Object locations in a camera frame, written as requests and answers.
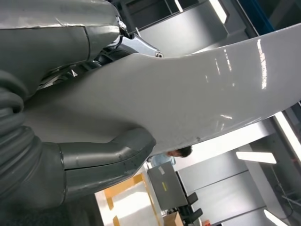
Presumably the stainless steel workbench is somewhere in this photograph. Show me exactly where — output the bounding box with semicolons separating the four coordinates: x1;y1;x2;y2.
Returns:
94;173;165;226

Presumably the person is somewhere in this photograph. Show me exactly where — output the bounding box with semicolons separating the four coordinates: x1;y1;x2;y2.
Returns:
146;145;193;168

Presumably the grey laptop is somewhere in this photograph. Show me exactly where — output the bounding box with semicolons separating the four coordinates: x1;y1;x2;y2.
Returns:
146;161;189;211

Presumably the ceiling light strip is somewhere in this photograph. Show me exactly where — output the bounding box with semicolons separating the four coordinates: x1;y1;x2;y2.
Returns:
209;0;228;24
263;209;289;226
273;112;301;163
235;151;277;165

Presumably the brown cardboard box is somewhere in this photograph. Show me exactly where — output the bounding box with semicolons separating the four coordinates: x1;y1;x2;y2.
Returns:
163;211;184;226

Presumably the black office chair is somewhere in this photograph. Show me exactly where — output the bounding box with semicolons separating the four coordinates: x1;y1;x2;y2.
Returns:
179;192;204;225

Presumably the yellow tape frame on workbench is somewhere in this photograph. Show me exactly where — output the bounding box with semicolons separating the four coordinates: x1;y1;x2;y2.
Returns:
103;173;162;226

